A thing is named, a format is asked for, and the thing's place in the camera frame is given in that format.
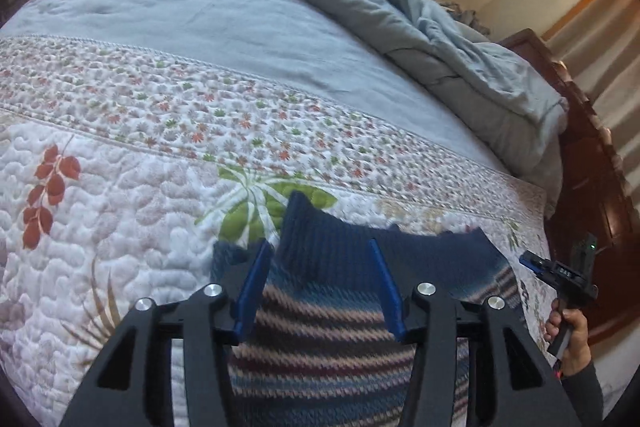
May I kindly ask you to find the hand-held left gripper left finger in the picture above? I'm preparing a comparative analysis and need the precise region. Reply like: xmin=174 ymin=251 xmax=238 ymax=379
xmin=59 ymin=238 xmax=274 ymax=427

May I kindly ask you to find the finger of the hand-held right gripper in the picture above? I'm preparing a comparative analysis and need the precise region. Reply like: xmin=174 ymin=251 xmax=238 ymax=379
xmin=518 ymin=250 xmax=552 ymax=281

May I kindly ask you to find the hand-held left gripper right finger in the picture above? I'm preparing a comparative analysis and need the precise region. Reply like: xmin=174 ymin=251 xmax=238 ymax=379
xmin=368 ymin=238 xmax=582 ymax=427

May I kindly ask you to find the blue striped knit sweater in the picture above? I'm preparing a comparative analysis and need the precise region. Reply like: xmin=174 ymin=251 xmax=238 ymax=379
xmin=210 ymin=191 xmax=527 ymax=427

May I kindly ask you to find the person's right forearm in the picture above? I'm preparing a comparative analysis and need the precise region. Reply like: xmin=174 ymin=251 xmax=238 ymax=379
xmin=560 ymin=354 xmax=609 ymax=427

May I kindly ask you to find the person's right hand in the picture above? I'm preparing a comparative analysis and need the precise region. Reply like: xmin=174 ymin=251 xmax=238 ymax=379
xmin=544 ymin=299 xmax=594 ymax=376

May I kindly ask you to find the dark wooden headboard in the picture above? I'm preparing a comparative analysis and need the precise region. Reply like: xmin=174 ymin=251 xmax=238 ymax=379
xmin=500 ymin=28 xmax=640 ymax=349

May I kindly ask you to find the floral quilted bedspread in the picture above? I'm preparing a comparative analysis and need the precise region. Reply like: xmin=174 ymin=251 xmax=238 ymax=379
xmin=0 ymin=34 xmax=554 ymax=427

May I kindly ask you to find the grey crumpled duvet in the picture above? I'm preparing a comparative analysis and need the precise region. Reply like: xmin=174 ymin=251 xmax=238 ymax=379
xmin=172 ymin=0 xmax=571 ymax=219

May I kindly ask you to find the beige curtain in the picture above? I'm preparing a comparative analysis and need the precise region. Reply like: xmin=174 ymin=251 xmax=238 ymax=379
xmin=542 ymin=0 xmax=640 ymax=168

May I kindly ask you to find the patterned pillow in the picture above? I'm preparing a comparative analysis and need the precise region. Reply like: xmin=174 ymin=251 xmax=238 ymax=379
xmin=435 ymin=0 xmax=493 ymax=42

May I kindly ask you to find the grey bed sheet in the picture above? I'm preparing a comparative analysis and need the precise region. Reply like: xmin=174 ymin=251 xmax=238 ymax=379
xmin=0 ymin=0 xmax=501 ymax=174

